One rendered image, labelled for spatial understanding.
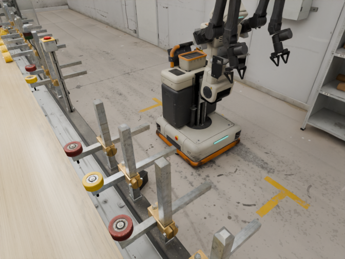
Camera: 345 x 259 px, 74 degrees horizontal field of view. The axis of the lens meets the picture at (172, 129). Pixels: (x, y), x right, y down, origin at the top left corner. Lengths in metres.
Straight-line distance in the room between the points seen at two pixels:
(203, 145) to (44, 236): 1.49
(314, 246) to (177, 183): 1.09
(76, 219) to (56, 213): 0.08
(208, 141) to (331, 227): 1.12
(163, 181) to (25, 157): 0.72
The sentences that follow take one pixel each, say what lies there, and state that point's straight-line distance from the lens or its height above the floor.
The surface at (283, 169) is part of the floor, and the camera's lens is 2.43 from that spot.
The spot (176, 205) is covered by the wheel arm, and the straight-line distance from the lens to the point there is 0.97.
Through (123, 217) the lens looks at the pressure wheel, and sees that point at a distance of 0.86.
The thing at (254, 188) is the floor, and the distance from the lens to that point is 2.18.
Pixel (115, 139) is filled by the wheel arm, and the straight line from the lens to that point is 1.24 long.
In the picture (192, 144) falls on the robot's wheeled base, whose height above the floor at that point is 0.28.
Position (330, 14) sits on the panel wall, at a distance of 3.15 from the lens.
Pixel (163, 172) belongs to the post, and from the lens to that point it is 0.68.
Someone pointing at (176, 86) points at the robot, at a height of 0.74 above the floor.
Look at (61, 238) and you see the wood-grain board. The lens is 0.89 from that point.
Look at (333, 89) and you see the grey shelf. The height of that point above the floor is 0.52.
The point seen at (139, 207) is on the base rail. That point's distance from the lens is 1.12.
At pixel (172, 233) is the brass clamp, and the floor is 0.81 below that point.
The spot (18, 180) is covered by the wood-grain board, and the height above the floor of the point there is 0.90.
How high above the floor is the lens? 1.61
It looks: 37 degrees down
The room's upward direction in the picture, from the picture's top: 1 degrees counter-clockwise
